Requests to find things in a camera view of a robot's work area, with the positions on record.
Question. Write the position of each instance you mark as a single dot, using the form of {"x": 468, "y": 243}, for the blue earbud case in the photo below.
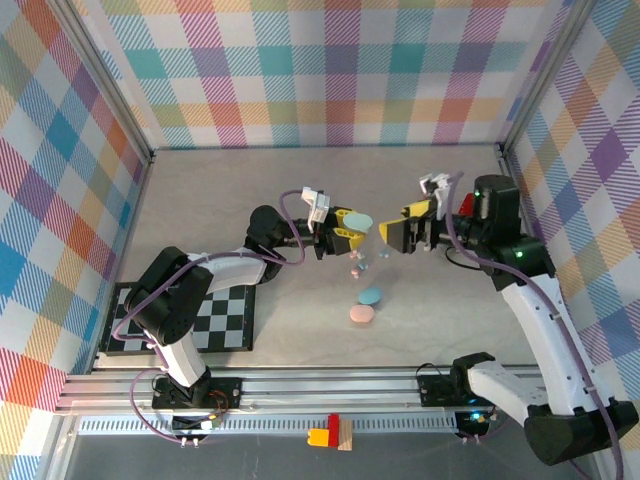
{"x": 370, "y": 296}

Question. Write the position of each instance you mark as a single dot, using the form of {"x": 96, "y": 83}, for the yellow toy brick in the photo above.
{"x": 317, "y": 437}

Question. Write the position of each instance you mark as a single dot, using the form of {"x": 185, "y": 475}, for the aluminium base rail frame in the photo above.
{"x": 325, "y": 390}

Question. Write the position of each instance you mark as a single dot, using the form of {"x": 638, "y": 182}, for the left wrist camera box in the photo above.
{"x": 316, "y": 207}

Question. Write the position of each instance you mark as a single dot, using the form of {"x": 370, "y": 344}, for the tall red toy brick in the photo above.
{"x": 334, "y": 430}

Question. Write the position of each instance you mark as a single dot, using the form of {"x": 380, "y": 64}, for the black white checkerboard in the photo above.
{"x": 225, "y": 337}

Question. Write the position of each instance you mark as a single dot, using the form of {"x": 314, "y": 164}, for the pink earbud case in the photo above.
{"x": 362, "y": 314}

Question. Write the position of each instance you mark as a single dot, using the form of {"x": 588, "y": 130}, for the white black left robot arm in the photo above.
{"x": 167, "y": 300}

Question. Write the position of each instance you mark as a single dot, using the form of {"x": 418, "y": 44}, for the red dotted tube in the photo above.
{"x": 466, "y": 204}

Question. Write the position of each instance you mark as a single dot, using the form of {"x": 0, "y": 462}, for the black controller box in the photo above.
{"x": 187, "y": 424}
{"x": 467, "y": 429}

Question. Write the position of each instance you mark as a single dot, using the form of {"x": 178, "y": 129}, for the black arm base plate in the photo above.
{"x": 235, "y": 385}
{"x": 432, "y": 392}

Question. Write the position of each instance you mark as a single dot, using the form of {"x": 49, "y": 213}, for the aluminium side rail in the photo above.
{"x": 131, "y": 225}
{"x": 509, "y": 165}

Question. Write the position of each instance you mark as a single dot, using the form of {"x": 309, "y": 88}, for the wooden block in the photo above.
{"x": 346, "y": 435}

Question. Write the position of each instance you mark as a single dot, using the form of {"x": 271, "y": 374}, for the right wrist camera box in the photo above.
{"x": 435, "y": 185}

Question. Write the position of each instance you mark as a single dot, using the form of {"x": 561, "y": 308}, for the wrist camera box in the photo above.
{"x": 316, "y": 207}
{"x": 435, "y": 185}

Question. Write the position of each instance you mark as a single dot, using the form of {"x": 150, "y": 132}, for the aluminium frame post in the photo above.
{"x": 541, "y": 75}
{"x": 108, "y": 75}

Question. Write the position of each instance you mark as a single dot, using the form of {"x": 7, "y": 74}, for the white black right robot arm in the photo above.
{"x": 540, "y": 330}

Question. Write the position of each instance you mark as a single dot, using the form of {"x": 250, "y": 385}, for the mint green earbud case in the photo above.
{"x": 357, "y": 222}

